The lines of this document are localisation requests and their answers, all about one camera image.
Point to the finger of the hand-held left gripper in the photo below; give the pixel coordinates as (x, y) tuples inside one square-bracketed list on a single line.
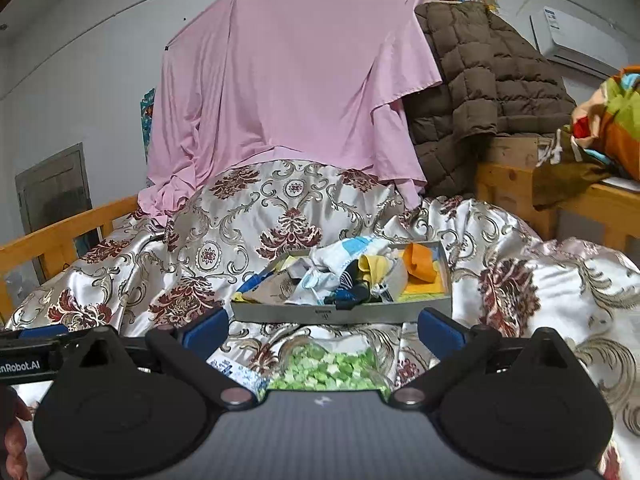
[(42, 331)]

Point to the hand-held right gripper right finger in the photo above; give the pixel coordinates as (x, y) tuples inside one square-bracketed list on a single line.
[(440, 332)]

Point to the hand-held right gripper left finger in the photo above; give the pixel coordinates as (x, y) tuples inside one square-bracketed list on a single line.
[(207, 330)]

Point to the orange cloth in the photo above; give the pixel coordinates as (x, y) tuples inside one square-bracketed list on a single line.
[(420, 260)]

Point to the grey sock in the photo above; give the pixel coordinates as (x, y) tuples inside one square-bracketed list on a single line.
[(272, 287)]

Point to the black sock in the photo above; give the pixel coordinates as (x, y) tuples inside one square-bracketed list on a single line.
[(345, 300)]

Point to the blue face mask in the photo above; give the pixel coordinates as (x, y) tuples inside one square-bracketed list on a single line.
[(310, 285)]

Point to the grey cartoon-lined tray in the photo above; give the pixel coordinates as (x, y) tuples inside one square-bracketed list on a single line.
[(325, 314)]

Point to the yellow cloth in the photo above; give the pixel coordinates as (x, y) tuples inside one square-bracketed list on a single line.
[(350, 252)]

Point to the white sock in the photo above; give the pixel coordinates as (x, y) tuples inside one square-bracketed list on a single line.
[(320, 265)]

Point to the person's left hand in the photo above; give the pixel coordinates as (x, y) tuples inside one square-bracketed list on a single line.
[(12, 435)]

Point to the white blue patterned packet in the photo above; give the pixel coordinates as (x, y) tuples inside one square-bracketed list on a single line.
[(240, 375)]

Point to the floral satin bedspread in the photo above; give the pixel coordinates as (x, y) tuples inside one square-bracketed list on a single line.
[(525, 285)]

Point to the bag of green pieces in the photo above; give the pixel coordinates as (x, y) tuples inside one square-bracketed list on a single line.
[(330, 367)]

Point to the brown printed cloth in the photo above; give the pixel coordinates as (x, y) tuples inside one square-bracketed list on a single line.
[(565, 175)]

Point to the brown quilted jacket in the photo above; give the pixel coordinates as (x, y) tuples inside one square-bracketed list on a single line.
[(475, 85)]

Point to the pink bed sheet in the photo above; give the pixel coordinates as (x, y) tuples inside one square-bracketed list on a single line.
[(300, 85)]

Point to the colourful patterned cloth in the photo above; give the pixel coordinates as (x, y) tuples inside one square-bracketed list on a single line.
[(615, 120)]

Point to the white air conditioner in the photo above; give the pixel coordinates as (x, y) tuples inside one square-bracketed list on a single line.
[(575, 40)]

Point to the wooden bed frame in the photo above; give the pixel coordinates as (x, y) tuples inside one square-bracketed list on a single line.
[(505, 180)]

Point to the blue wall poster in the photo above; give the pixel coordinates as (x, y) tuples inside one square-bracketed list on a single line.
[(147, 125)]

